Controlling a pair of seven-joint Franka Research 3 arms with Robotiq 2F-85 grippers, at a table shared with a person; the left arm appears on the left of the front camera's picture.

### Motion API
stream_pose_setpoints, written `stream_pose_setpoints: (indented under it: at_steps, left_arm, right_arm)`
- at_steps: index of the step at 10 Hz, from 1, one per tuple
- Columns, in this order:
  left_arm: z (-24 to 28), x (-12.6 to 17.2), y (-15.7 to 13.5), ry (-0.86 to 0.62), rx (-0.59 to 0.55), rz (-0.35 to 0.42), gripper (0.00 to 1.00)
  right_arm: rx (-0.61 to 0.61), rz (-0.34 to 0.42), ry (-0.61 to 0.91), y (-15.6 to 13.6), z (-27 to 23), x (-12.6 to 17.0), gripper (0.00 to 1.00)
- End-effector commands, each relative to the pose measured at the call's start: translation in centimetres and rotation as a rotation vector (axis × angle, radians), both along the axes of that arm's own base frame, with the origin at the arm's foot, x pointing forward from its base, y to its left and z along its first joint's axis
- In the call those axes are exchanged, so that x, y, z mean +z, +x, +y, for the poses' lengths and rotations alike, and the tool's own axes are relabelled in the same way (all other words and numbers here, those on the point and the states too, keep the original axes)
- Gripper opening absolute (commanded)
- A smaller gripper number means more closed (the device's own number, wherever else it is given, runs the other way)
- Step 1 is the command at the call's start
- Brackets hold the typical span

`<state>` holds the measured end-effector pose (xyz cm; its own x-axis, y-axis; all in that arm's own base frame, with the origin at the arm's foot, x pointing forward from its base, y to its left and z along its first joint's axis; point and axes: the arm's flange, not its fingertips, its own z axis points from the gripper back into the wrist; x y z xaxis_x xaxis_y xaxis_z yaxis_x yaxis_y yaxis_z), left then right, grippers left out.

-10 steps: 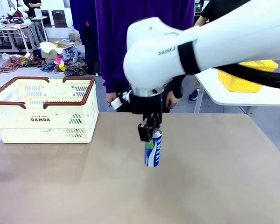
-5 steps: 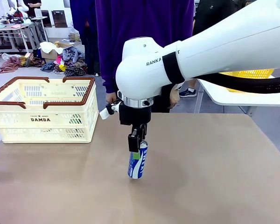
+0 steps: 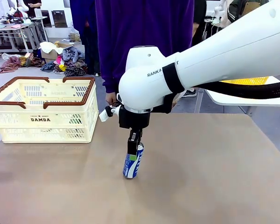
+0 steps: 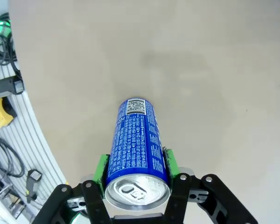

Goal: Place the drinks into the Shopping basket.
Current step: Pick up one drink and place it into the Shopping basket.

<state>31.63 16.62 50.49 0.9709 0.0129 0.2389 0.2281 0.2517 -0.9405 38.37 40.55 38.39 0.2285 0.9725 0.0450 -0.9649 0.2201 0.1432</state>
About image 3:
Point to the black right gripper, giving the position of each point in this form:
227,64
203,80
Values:
134,119

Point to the blue drink can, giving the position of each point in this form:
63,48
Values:
134,170

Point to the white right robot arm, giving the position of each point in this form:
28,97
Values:
224,46

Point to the person's right forearm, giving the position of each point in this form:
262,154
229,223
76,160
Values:
107,77

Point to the cream folding shopping basket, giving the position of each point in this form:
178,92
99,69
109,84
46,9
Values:
49,130

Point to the yellow plastic basket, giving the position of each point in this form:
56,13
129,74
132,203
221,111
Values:
247,81

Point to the person's right hand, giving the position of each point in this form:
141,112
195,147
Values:
112,98

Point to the person's left hand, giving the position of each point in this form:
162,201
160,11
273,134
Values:
176,99

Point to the black white sneaker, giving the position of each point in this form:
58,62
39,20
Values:
190,93

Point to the pile of colourful clothes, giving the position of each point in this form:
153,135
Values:
72,63

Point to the dark blue coat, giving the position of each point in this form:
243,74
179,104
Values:
84,42

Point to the person in purple sweater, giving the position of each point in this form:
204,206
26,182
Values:
130,28

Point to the white side table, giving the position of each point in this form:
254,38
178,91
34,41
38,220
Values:
247,101

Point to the cardboard box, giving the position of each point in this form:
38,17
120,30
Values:
49,56

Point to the white cloth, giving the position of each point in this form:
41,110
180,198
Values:
49,47

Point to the checked cloth heap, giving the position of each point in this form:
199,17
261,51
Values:
16,61

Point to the grey metal table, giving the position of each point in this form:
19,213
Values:
18,30

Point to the dark jacket white stripes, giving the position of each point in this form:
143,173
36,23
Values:
234,11

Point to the bystander in black shirt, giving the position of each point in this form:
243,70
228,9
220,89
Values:
32,7

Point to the brown leather apron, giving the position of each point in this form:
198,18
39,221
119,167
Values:
249,7

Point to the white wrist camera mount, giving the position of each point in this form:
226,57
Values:
105,115

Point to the dark wall panel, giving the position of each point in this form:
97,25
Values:
46,18
59,18

